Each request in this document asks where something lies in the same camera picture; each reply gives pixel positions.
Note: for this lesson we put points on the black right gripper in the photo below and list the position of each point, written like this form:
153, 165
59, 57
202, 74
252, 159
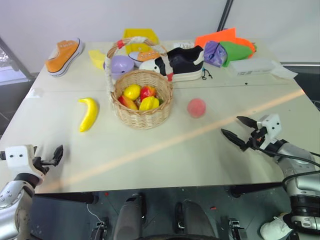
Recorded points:
256, 138

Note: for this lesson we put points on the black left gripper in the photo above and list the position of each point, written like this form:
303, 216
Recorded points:
40, 162

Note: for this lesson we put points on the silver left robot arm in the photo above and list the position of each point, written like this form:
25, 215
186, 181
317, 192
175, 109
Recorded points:
10, 200

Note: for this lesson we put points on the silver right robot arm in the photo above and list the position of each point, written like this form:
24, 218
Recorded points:
297, 160

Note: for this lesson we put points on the pink toy peach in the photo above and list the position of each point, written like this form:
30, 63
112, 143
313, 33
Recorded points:
196, 108

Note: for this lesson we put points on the black table crossbar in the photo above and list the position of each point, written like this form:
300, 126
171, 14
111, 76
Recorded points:
65, 197
255, 190

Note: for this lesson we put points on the white box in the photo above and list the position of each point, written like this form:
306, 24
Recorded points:
252, 67

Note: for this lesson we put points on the yellow toy banana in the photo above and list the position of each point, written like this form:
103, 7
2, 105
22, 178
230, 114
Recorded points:
90, 115

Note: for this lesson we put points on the clear plastic bag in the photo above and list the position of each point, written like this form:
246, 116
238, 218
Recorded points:
285, 71

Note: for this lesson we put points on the purple crumpled bag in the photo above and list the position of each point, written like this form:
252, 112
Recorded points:
213, 53

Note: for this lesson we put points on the orange cloth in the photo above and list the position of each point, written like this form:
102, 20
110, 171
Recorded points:
247, 43

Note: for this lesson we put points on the black and white sneaker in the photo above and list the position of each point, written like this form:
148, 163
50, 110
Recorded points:
183, 62

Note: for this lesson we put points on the yellow toy starfruit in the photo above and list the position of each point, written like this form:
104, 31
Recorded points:
149, 103

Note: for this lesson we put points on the orange paper sheet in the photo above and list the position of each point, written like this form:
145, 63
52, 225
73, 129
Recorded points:
215, 36

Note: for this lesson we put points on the red toy apple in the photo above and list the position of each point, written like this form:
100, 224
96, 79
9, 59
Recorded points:
148, 92

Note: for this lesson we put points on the white sneaker on floor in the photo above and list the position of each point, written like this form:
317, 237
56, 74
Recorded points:
275, 227

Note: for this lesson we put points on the white paper label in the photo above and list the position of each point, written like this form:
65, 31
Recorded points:
183, 45

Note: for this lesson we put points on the dark grey rounded shape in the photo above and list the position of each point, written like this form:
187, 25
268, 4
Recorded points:
196, 222
128, 220

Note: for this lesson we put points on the orange canvas sneaker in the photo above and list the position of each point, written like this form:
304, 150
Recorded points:
62, 56

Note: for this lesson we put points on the red yellow toy mango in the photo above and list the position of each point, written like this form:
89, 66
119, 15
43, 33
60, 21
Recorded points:
128, 102

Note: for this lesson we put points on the yellow toy lemon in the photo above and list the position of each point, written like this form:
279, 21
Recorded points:
132, 91

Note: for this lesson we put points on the small yellow plastic bin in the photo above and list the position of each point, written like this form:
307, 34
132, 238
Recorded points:
96, 58

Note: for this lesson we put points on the black slanted pole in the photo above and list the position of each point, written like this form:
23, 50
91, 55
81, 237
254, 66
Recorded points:
224, 15

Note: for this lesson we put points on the lilac and orange small sneaker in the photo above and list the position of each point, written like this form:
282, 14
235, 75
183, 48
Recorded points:
143, 57

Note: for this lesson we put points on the purple plastic bowl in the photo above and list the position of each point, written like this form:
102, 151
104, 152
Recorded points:
121, 66

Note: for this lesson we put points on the yellow plastic box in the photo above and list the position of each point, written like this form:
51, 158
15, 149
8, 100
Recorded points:
140, 35

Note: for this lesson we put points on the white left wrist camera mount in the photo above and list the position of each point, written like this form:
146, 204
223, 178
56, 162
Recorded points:
16, 156

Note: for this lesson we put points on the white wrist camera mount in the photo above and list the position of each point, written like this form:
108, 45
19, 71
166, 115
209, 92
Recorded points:
16, 156
272, 127

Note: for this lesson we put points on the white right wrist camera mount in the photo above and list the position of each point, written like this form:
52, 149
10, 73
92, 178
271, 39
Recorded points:
272, 127

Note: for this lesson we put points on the grey metal frame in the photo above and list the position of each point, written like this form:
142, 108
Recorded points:
15, 60

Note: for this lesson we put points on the black metal floor bracket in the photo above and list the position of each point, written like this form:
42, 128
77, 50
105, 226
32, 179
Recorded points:
236, 228
99, 230

